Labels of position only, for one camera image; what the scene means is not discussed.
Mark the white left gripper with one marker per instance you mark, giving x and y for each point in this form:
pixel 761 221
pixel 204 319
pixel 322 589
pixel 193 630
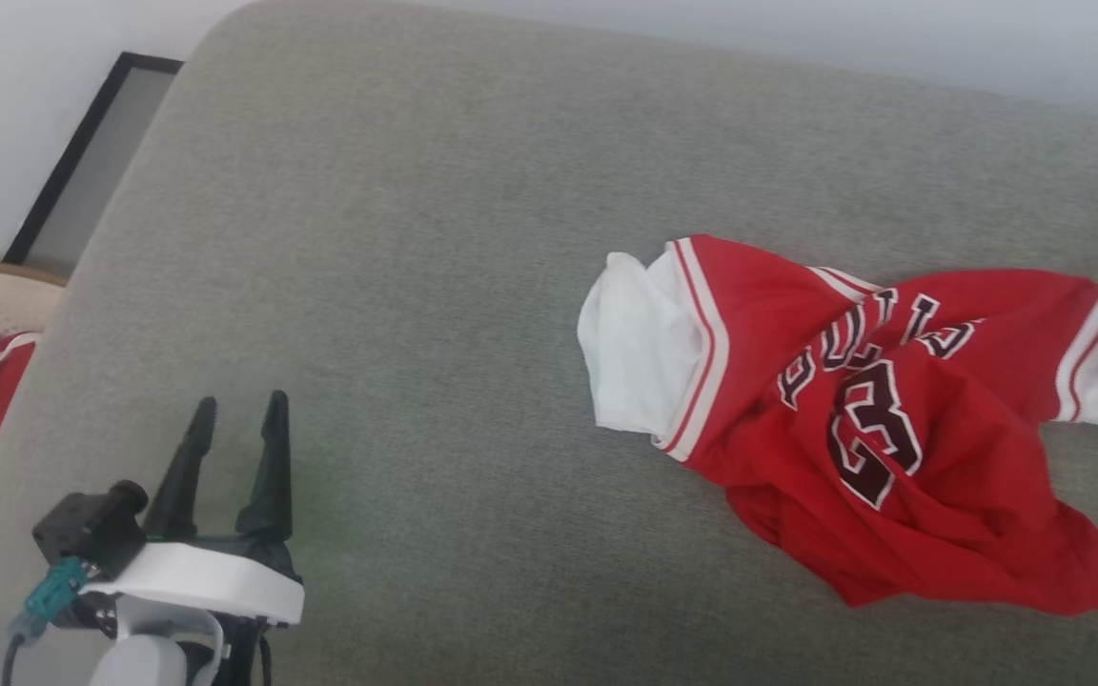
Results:
pixel 206 581

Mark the red basketball jersey white sleeves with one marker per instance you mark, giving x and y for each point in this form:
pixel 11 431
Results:
pixel 940 534

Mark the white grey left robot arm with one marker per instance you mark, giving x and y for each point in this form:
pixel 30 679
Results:
pixel 149 662

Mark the grey fabric sofa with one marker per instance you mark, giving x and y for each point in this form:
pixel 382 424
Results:
pixel 416 286

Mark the black framed grey panel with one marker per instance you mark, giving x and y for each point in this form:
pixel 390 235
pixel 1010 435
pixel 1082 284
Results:
pixel 101 171

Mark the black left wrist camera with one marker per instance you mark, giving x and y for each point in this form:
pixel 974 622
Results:
pixel 91 529

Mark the teal left camera connector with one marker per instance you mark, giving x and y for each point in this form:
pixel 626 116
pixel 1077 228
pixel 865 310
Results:
pixel 53 591

